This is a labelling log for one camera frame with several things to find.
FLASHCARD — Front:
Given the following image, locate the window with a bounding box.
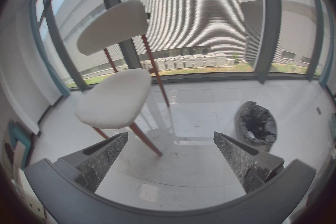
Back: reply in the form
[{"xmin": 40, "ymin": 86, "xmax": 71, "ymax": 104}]
[{"xmin": 29, "ymin": 0, "xmax": 336, "ymax": 93}]

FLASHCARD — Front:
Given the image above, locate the white cushioned wooden chair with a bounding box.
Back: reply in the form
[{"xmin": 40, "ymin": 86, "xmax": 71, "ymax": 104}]
[{"xmin": 76, "ymin": 0, "xmax": 174, "ymax": 157}]

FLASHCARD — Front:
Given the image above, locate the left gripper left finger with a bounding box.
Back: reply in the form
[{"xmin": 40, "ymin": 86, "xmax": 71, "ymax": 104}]
[{"xmin": 54, "ymin": 132, "xmax": 129, "ymax": 192}]

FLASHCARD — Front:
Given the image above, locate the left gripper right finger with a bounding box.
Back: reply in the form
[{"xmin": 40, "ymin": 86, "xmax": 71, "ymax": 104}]
[{"xmin": 213, "ymin": 131, "xmax": 285, "ymax": 194}]

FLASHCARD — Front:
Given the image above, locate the black plastic bag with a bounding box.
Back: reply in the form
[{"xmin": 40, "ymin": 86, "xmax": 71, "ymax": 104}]
[{"xmin": 234, "ymin": 101, "xmax": 278, "ymax": 152}]

